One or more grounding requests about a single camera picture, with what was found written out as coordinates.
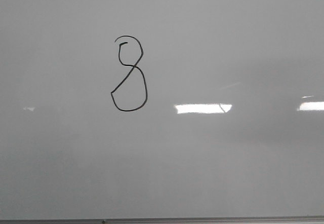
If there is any white whiteboard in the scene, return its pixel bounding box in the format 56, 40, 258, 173
1, 0, 323, 219

